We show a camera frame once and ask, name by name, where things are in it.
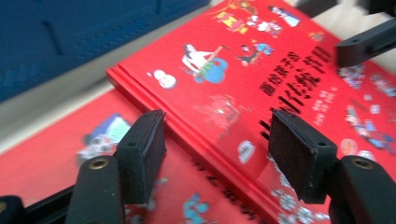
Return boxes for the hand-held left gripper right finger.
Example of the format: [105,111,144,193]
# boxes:
[268,109,396,224]

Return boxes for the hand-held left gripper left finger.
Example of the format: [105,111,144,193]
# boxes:
[64,108,167,224]

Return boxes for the blue file rack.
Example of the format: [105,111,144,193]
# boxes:
[0,0,213,104]

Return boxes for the red picture book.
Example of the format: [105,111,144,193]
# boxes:
[106,0,396,224]
[0,89,265,224]

